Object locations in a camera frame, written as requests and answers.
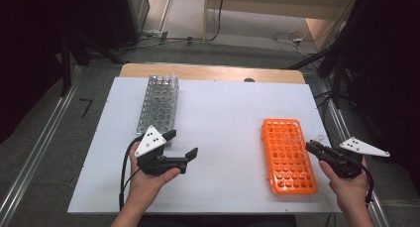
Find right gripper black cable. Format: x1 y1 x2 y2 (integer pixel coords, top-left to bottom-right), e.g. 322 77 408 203
361 166 375 205

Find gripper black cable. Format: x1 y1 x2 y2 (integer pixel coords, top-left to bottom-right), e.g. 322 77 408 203
118 136 143 211
361 166 375 205

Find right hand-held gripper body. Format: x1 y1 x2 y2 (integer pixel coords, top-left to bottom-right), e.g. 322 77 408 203
318 136 391 179

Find person's dark clothing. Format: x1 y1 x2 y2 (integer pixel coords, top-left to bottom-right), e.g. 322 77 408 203
132 214 296 227

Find person's right hand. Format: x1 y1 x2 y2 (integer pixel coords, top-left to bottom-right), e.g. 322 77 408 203
318 158 370 215

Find orange plastic test tube rack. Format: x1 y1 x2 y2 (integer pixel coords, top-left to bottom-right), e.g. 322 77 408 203
261 118 319 195

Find dark cabinet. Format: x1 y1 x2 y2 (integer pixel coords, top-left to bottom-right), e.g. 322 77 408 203
98 0 152 52

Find silver metal test tube rack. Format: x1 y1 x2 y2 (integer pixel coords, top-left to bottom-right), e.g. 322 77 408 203
136 73 180 146

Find black metal stand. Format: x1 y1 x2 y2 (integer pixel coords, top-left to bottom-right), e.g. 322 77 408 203
286 38 351 109
58 32 127 97

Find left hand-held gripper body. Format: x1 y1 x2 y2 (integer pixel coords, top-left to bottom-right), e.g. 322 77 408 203
134 125 189 177

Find white floor cable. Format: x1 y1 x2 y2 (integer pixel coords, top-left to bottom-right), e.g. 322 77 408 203
270 31 310 57

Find aluminium floor rail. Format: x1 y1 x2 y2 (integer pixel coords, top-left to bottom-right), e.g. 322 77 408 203
316 77 390 227
0 64 83 223

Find beige wooden shelf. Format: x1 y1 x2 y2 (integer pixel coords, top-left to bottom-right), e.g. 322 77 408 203
202 0 361 42

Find person's left hand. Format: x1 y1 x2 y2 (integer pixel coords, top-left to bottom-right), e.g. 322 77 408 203
128 143 182 201

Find white board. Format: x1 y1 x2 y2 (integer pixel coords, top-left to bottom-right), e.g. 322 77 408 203
67 76 341 215

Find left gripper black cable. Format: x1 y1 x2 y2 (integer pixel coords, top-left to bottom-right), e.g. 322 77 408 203
118 136 143 211

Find black floor cables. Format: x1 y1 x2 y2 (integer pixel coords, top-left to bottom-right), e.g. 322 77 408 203
313 89 335 122

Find hanging black cable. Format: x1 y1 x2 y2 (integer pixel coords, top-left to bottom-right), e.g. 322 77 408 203
206 0 227 43

